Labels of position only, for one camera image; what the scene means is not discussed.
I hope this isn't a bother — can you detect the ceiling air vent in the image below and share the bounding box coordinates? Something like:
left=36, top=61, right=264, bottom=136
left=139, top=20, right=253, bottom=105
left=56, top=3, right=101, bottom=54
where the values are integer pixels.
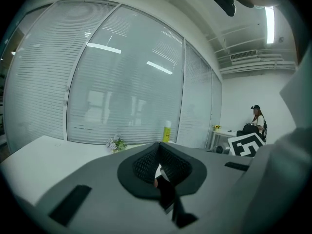
left=229, top=49, right=258, bottom=60

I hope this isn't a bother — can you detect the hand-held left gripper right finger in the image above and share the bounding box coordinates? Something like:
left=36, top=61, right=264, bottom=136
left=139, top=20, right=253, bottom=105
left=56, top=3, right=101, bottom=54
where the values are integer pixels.
left=158, top=142, right=255, bottom=234

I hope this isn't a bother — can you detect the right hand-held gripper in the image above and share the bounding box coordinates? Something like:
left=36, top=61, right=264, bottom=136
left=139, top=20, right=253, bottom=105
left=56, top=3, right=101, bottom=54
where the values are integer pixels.
left=211, top=132, right=266, bottom=158

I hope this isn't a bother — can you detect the small purple flower bunch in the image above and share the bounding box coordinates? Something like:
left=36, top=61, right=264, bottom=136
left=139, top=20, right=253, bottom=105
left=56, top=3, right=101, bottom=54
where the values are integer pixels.
left=106, top=134, right=128, bottom=154

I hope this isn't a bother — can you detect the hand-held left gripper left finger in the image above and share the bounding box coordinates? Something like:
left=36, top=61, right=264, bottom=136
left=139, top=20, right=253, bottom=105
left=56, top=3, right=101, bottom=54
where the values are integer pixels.
left=31, top=142, right=176, bottom=234

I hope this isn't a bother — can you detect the white side table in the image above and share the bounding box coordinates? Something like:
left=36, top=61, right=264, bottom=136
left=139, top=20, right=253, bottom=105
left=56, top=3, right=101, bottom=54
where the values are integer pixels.
left=206, top=129, right=238, bottom=151

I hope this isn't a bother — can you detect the ceiling light strip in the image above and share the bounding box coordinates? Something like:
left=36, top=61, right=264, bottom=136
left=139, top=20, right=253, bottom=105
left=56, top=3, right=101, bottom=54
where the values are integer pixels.
left=265, top=5, right=275, bottom=44

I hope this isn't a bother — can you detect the yellow spray can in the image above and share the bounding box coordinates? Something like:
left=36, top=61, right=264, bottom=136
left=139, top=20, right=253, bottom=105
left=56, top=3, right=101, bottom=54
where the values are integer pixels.
left=162, top=120, right=172, bottom=143

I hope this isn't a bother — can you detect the black head-worn camera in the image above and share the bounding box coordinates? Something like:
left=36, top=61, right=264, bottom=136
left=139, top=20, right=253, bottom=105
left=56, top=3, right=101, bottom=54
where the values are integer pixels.
left=212, top=0, right=237, bottom=17

